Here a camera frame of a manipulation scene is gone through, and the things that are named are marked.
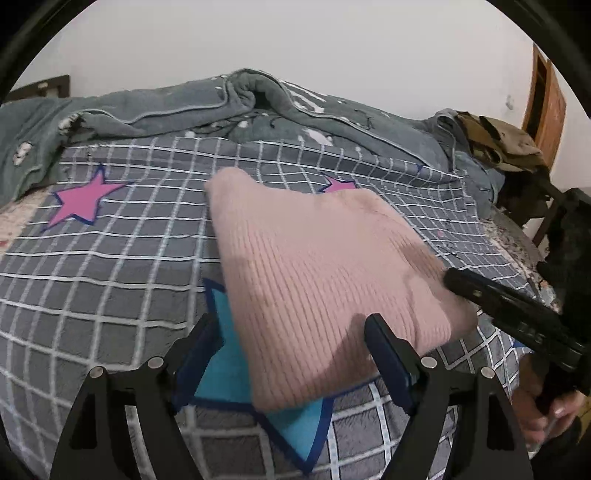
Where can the brown patterned clothes pile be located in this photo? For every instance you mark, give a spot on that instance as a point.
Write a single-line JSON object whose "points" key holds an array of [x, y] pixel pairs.
{"points": [[501, 145]]}

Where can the grey-green fleece quilt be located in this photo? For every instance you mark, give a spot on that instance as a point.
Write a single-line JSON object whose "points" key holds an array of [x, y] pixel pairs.
{"points": [[244, 106]]}

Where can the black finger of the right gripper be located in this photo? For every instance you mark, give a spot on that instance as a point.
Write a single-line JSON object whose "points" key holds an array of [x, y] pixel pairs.
{"points": [[510, 309]]}

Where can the dark chair by bed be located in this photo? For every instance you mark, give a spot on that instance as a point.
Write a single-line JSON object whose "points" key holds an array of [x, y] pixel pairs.
{"points": [[566, 226]]}

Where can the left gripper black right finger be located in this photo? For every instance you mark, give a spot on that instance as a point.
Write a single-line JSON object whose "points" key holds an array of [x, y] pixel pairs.
{"points": [[488, 443]]}

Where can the grey checked star blanket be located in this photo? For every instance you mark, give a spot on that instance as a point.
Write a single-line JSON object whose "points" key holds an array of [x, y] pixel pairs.
{"points": [[120, 290]]}

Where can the pink knit sweater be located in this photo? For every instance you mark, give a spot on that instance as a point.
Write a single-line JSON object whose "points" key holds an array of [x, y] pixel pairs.
{"points": [[304, 271]]}

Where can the floral bed sheet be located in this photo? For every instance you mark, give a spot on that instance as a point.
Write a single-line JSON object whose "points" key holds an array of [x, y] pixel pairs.
{"points": [[521, 252]]}

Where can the dark wooden headboard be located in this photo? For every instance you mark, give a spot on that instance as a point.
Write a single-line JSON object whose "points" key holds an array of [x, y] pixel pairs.
{"points": [[56, 87]]}

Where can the brown wooden door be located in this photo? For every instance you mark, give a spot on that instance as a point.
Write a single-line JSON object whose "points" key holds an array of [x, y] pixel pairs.
{"points": [[545, 113]]}

